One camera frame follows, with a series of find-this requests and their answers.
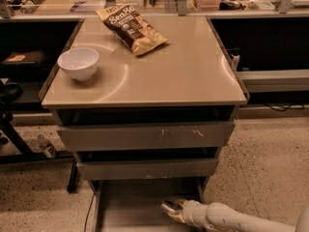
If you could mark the grey top drawer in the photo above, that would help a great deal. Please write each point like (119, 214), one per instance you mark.
(146, 136)

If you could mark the grey middle drawer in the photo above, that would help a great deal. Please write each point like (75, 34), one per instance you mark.
(147, 169)

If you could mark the brown sea salt chip bag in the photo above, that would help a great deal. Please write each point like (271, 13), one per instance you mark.
(132, 28)

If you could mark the silver blue redbull can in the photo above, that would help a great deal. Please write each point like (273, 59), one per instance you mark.
(169, 207)

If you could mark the open grey bottom drawer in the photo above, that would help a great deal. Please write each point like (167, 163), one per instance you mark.
(135, 205)

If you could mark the white ceramic bowl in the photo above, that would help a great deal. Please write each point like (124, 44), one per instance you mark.
(79, 63)

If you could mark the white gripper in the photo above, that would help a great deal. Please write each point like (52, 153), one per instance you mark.
(192, 212)

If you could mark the grey drawer cabinet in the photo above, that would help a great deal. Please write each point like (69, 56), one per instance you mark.
(187, 80)

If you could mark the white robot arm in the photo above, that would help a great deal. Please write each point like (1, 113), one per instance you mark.
(218, 217)

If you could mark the black table leg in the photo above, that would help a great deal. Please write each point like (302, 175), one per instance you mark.
(73, 178)

